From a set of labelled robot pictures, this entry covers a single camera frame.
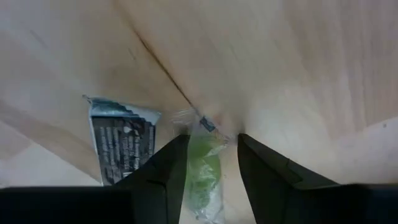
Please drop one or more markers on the black candy bar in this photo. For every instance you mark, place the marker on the black candy bar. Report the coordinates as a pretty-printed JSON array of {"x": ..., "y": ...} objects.
[{"x": 121, "y": 143}]

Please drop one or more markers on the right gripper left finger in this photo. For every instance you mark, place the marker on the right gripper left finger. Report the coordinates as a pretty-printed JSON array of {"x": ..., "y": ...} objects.
[{"x": 158, "y": 193}]

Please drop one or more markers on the green candy clear wrapper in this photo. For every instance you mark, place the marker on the green candy clear wrapper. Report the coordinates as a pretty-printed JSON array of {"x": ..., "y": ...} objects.
[{"x": 203, "y": 168}]

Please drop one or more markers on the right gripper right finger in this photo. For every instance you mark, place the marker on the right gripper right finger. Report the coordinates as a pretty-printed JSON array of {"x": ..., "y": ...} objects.
[{"x": 273, "y": 193}]

